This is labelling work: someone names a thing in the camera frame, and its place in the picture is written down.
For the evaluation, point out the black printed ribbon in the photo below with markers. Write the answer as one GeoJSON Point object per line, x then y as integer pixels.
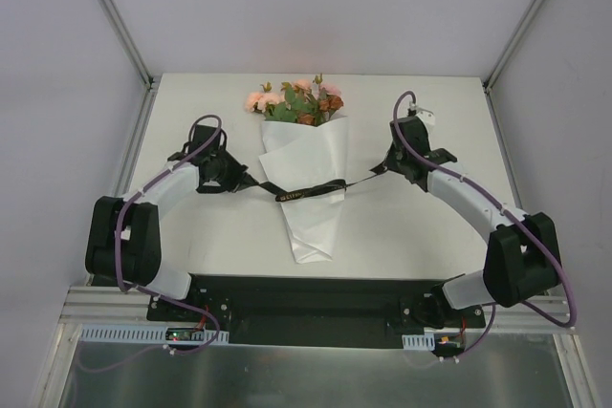
{"type": "Point", "coordinates": [284, 196]}

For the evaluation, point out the aluminium rail profile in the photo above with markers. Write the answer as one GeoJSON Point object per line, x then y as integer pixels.
{"type": "Point", "coordinates": [110, 306]}

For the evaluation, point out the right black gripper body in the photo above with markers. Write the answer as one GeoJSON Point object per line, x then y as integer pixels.
{"type": "Point", "coordinates": [389, 161]}

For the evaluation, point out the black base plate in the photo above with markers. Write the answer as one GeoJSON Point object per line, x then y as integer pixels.
{"type": "Point", "coordinates": [317, 312]}

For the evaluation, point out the left cable duct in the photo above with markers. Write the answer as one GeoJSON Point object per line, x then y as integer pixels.
{"type": "Point", "coordinates": [130, 334]}

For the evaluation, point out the cable duct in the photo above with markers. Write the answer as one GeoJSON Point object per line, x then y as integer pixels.
{"type": "Point", "coordinates": [130, 334]}
{"type": "Point", "coordinates": [419, 342]}

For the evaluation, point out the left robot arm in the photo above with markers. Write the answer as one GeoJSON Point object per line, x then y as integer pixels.
{"type": "Point", "coordinates": [125, 242]}

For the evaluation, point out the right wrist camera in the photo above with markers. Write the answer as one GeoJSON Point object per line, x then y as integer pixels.
{"type": "Point", "coordinates": [425, 116]}

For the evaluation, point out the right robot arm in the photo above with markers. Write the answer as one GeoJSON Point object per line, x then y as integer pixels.
{"type": "Point", "coordinates": [522, 257]}

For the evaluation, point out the right aluminium frame post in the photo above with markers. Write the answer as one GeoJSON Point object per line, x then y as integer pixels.
{"type": "Point", "coordinates": [522, 27]}

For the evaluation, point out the left aluminium frame post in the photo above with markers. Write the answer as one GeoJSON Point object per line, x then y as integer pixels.
{"type": "Point", "coordinates": [127, 42]}

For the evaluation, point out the aluminium frame post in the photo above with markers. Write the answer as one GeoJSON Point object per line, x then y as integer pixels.
{"type": "Point", "coordinates": [522, 27]}
{"type": "Point", "coordinates": [127, 42]}

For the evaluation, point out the pink rose stem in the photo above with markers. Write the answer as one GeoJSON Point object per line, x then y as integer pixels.
{"type": "Point", "coordinates": [300, 94]}

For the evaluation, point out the peach rose stem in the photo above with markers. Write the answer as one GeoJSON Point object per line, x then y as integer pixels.
{"type": "Point", "coordinates": [268, 102]}
{"type": "Point", "coordinates": [330, 94]}

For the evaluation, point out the right cable duct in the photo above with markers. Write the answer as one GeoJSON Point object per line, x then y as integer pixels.
{"type": "Point", "coordinates": [419, 342]}

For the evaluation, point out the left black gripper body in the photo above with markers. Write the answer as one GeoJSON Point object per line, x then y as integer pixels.
{"type": "Point", "coordinates": [237, 175]}

